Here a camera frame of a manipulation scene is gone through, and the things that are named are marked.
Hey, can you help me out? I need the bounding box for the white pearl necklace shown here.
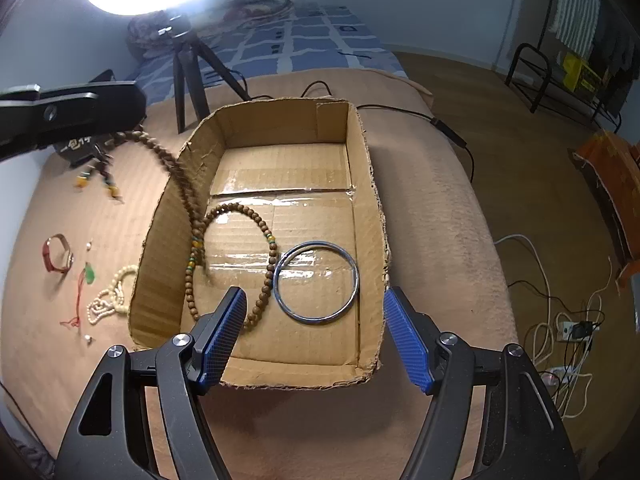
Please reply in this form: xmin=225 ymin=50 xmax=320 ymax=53
xmin=86 ymin=286 xmax=132 ymax=328

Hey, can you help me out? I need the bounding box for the red watch strap bracelet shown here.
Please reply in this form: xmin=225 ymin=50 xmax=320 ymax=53
xmin=41 ymin=232 xmax=76 ymax=276

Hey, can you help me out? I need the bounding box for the green jade pendant red cord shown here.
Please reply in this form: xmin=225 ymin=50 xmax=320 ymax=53
xmin=60 ymin=261 xmax=98 ymax=330

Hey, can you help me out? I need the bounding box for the brown wooden bead necklace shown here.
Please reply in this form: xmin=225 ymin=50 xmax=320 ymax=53
xmin=74 ymin=129 xmax=279 ymax=333

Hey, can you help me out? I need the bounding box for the dark metal bangle ring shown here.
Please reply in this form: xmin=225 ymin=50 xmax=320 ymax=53
xmin=272 ymin=239 xmax=362 ymax=325

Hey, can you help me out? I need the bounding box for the black snack bag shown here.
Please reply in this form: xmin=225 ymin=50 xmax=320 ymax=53
xmin=54 ymin=134 xmax=111 ymax=168

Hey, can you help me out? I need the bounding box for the white power strip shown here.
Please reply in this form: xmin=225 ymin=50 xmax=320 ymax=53
xmin=556 ymin=321 xmax=598 ymax=342

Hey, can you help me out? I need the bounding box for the tan blanket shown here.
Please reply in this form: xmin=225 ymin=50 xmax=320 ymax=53
xmin=1 ymin=68 xmax=516 ymax=479

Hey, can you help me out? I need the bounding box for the brown cardboard box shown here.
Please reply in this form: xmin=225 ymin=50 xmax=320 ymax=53
xmin=129 ymin=98 xmax=388 ymax=389

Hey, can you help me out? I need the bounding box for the orange stool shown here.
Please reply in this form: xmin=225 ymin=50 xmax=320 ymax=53
xmin=570 ymin=130 xmax=639 ymax=289

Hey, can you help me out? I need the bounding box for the blue patterned bed sheet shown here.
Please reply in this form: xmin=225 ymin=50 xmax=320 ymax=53
xmin=201 ymin=3 xmax=406 ymax=86

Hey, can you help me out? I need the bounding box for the black metal rack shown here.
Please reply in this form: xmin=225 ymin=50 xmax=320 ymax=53
xmin=504 ymin=42 xmax=623 ymax=133

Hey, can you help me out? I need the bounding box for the yellow box on rack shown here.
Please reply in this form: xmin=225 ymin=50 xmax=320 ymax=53
xmin=562 ymin=52 xmax=602 ymax=99

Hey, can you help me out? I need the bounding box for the white radiator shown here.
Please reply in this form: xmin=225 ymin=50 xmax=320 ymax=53
xmin=548 ymin=0 xmax=601 ymax=58

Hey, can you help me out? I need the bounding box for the white floor cable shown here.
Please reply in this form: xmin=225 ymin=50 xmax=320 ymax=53
xmin=494 ymin=233 xmax=616 ymax=421

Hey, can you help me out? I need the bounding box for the black camera tripod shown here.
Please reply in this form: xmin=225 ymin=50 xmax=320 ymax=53
xmin=158 ymin=14 xmax=250 ymax=133

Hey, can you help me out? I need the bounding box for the black cable on bed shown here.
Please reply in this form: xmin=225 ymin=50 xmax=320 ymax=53
xmin=244 ymin=79 xmax=476 ymax=183

